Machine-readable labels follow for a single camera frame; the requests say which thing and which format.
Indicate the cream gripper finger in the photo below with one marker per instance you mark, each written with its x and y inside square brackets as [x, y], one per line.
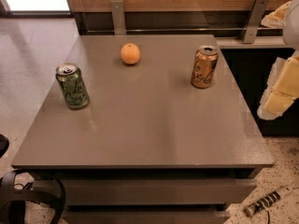
[282, 88]
[278, 18]

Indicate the orange fruit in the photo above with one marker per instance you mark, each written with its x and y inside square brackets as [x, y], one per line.
[130, 53]

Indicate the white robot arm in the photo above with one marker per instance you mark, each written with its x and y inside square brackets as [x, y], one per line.
[291, 32]

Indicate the gold soda can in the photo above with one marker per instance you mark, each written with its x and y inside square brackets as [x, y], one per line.
[205, 62]

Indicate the white power strip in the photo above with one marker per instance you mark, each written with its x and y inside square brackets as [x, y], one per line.
[268, 200]

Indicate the green soda can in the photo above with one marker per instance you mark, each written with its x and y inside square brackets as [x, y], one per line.
[72, 85]

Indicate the black round object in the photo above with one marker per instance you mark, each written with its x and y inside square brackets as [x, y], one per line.
[4, 144]

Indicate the black headphones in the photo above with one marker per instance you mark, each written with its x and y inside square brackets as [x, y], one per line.
[12, 200]

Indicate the right metal bracket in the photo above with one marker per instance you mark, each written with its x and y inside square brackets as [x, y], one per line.
[250, 31]

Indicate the metal bracket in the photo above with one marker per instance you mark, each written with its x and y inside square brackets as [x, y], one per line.
[118, 17]
[250, 31]

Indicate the left metal bracket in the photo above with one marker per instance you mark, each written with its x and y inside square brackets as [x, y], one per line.
[118, 17]

